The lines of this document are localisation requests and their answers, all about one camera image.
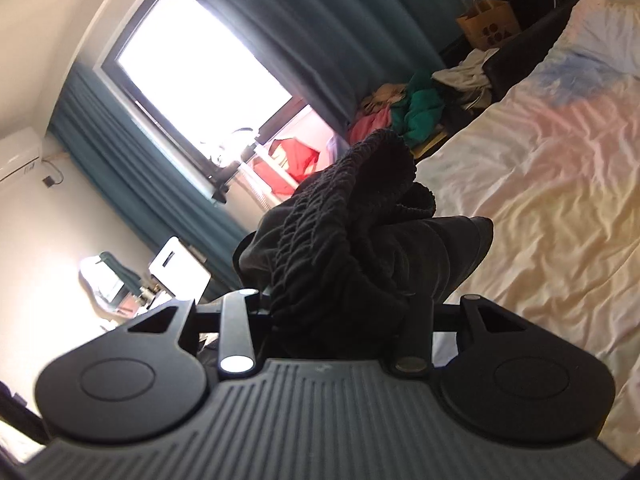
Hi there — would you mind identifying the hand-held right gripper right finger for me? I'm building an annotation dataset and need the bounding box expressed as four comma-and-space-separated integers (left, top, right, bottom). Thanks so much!
392, 287, 533, 377

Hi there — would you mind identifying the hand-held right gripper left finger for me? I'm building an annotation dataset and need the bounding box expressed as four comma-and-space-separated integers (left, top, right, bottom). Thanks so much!
112, 287, 273, 378

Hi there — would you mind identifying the black hoodie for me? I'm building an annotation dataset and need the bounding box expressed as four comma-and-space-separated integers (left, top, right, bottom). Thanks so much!
232, 129, 495, 361

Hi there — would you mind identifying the white backed black chair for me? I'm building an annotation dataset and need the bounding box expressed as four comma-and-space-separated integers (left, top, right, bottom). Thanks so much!
149, 236, 211, 306

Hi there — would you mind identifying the wavy framed mirror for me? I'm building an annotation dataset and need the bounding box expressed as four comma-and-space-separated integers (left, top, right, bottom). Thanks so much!
79, 251, 143, 311

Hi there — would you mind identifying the standing garment steamer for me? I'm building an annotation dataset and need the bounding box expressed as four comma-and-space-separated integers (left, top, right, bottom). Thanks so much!
200, 127, 281, 206

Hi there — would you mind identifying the red hanging garment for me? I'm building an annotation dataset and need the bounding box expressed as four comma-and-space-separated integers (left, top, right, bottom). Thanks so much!
255, 137, 321, 196

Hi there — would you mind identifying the teal curtain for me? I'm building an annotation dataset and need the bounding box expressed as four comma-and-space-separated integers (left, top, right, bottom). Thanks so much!
47, 65, 241, 291
165, 0, 503, 133

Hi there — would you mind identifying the bed with pastel sheet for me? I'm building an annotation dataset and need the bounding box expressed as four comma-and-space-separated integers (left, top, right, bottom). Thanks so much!
415, 0, 640, 431

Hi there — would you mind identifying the pink garment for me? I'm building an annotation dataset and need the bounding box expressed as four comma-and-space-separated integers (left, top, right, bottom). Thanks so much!
348, 110, 393, 146

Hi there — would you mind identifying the green garment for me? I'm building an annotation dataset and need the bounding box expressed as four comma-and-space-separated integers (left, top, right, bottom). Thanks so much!
390, 71, 446, 146

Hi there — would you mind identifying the tan garment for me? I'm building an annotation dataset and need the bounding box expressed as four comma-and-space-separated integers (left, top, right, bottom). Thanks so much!
362, 85, 406, 113

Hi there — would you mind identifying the dark framed window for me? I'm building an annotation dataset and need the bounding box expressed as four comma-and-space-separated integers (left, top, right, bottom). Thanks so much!
102, 0, 308, 196

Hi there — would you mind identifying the white garment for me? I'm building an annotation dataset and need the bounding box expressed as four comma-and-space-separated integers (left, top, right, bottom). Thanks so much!
432, 49, 501, 111

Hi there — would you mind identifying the white air conditioner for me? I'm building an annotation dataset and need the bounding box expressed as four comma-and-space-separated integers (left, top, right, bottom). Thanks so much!
0, 127, 43, 183

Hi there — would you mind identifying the brown paper bag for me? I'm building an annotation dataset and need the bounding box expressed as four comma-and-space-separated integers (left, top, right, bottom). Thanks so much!
456, 0, 521, 51

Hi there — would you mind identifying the black sofa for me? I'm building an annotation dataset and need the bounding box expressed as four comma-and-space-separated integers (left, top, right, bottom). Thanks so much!
440, 0, 586, 106

